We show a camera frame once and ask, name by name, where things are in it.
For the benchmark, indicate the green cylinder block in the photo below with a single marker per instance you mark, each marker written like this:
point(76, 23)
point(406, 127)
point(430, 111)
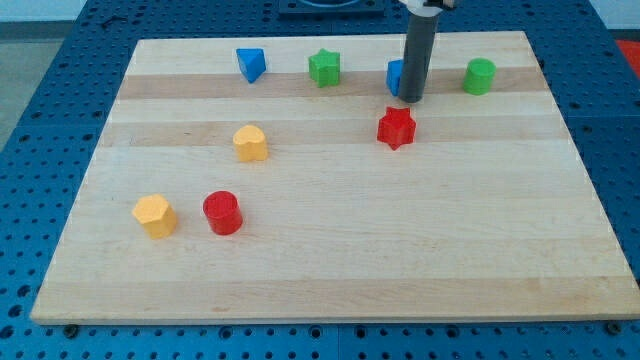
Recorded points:
point(479, 76)

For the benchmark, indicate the yellow hexagon block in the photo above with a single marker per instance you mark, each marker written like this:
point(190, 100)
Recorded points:
point(156, 216)

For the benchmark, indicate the wooden board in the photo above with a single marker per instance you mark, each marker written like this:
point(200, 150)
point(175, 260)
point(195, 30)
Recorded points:
point(488, 216)

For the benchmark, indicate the red cylinder block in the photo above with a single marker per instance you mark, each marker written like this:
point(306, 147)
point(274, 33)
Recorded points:
point(223, 212)

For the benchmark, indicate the red object at right edge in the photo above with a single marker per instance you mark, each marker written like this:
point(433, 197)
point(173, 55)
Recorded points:
point(631, 52)

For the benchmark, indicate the green star block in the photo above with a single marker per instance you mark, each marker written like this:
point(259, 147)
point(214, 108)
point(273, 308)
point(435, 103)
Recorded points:
point(324, 68)

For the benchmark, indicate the red star block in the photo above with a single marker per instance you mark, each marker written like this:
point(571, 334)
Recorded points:
point(396, 128)

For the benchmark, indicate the yellow heart block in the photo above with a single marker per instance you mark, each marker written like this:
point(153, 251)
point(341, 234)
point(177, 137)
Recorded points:
point(250, 144)

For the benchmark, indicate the blue triangle block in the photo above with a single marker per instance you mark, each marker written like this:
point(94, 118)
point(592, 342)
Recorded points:
point(252, 63)

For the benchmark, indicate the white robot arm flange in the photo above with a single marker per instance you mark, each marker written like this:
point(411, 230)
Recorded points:
point(429, 8)

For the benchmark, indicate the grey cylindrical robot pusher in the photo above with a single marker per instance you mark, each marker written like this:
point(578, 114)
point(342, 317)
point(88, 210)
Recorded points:
point(419, 41)

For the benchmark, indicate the blue cube block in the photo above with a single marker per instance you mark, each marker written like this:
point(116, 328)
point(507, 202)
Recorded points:
point(393, 75)

